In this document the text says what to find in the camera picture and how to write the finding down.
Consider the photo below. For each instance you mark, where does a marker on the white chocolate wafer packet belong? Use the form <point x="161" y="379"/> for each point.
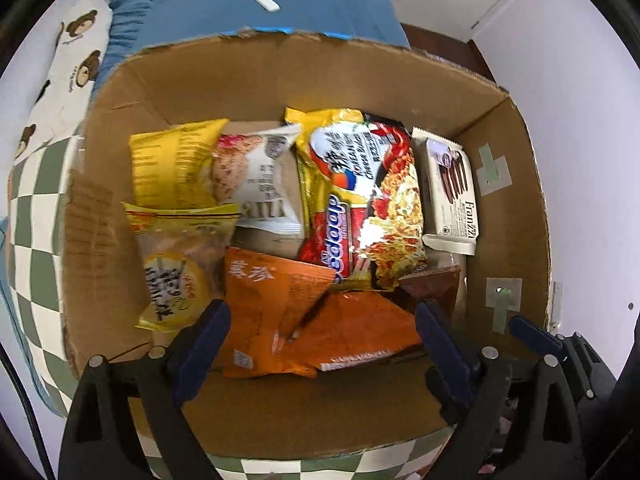
<point x="455" y="190"/>

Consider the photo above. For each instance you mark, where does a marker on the orange red snack packet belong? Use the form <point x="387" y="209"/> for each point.
<point x="365" y="330"/>

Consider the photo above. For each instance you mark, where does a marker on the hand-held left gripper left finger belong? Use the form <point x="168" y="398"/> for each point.
<point x="200" y="342"/>

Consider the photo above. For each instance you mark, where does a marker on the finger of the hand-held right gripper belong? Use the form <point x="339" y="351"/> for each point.
<point x="532" y="334"/>

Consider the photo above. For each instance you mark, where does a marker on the green white checkered mat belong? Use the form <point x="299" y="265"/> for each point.
<point x="35" y="195"/>

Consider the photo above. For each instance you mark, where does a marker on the white cookie packet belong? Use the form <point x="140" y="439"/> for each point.
<point x="255" y="180"/>

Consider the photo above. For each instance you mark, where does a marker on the bear print pillow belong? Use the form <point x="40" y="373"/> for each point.
<point x="70" y="70"/>

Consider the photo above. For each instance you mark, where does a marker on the yellow snack packet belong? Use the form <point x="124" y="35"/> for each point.
<point x="170" y="165"/>

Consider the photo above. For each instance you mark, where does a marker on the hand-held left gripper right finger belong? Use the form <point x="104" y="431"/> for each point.
<point x="442" y="350"/>

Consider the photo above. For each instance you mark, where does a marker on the small white remote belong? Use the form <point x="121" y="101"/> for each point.
<point x="265" y="1"/>

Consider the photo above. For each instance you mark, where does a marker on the yellow orange clear-window packet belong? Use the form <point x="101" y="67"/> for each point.
<point x="175" y="270"/>

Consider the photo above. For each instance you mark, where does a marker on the dark red snack packet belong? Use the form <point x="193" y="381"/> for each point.
<point x="435" y="287"/>

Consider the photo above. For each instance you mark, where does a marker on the yellow red instant noodle packet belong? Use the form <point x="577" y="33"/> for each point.
<point x="360" y="200"/>

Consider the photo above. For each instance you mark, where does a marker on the printed cardboard box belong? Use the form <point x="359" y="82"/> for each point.
<point x="310" y="80"/>

